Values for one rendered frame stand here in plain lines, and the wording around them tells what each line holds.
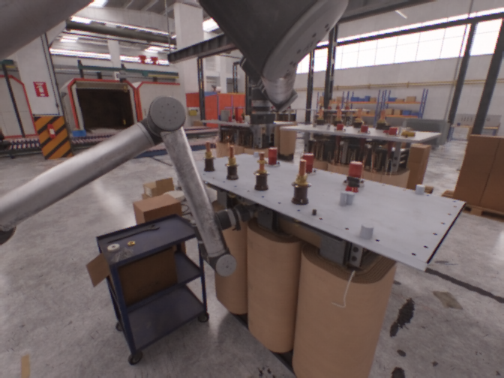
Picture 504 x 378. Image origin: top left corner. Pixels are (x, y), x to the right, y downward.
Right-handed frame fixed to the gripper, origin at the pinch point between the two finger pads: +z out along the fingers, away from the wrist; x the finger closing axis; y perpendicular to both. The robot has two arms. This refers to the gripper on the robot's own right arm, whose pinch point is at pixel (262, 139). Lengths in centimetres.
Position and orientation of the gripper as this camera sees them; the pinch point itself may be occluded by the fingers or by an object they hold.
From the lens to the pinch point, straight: 129.9
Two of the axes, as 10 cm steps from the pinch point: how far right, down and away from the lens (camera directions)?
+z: 0.0, 9.4, 3.3
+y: 7.2, 2.3, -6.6
